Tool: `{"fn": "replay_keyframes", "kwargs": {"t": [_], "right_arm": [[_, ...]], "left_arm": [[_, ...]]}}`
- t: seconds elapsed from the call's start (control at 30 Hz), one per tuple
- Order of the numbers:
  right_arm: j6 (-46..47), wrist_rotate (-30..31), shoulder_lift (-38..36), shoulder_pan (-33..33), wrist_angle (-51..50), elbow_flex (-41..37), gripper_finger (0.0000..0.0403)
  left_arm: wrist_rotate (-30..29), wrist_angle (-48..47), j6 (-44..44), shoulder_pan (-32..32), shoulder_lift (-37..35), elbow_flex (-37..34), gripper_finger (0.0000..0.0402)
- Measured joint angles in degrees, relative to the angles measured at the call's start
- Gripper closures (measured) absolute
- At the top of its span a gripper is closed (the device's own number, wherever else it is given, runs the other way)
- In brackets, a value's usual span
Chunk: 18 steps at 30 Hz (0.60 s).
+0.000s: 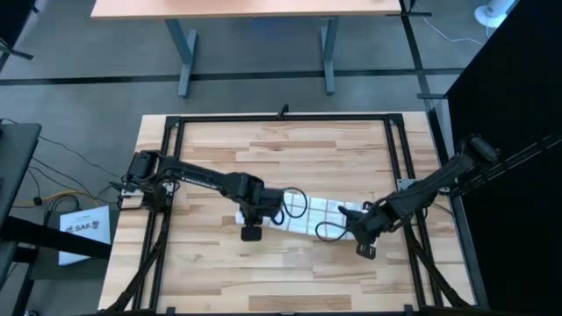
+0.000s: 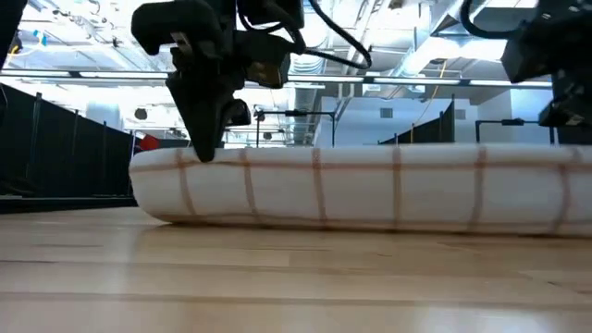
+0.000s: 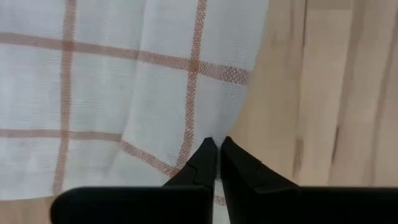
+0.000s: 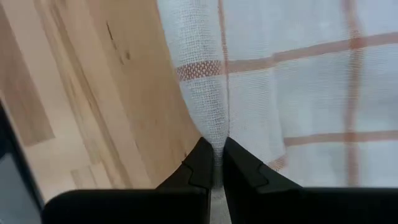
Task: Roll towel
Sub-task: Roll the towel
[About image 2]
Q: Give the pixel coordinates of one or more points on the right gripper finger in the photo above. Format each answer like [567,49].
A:
[573,97]

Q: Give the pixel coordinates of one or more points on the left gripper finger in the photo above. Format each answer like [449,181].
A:
[203,120]
[238,113]

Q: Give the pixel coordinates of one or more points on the white checked towel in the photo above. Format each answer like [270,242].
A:
[351,194]

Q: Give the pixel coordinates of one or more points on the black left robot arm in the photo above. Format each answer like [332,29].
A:
[9,28]

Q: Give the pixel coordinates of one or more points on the red object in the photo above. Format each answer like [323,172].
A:
[149,142]

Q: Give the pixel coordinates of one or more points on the black partition panel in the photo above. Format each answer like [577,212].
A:
[430,131]
[69,152]

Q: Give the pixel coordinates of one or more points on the long strip light bar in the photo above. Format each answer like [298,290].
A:
[416,81]

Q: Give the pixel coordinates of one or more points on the black metal frame stand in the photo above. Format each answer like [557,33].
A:
[509,122]
[296,113]

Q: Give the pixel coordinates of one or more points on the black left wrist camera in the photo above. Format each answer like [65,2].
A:
[171,23]

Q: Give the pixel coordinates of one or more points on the black aluminium table frame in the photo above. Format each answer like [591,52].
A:
[69,204]

